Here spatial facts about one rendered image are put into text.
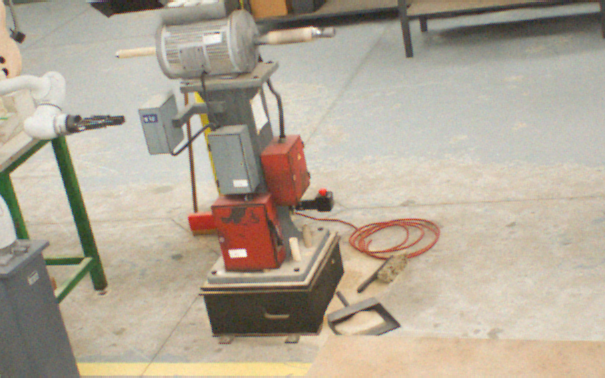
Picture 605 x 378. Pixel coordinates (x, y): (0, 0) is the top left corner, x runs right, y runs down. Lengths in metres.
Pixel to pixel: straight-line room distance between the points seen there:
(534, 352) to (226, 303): 2.30
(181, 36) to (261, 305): 1.19
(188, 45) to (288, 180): 0.69
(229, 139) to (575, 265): 1.63
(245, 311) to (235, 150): 0.74
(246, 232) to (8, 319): 1.02
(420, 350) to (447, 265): 2.33
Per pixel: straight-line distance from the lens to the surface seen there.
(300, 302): 4.72
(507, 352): 2.79
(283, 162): 4.59
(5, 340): 4.59
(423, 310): 4.82
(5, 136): 5.12
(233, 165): 4.56
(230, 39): 4.45
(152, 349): 4.99
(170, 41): 4.57
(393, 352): 2.85
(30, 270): 4.48
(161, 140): 4.46
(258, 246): 4.67
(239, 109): 4.56
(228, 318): 4.88
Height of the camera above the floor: 2.40
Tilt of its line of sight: 23 degrees down
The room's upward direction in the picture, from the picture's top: 12 degrees counter-clockwise
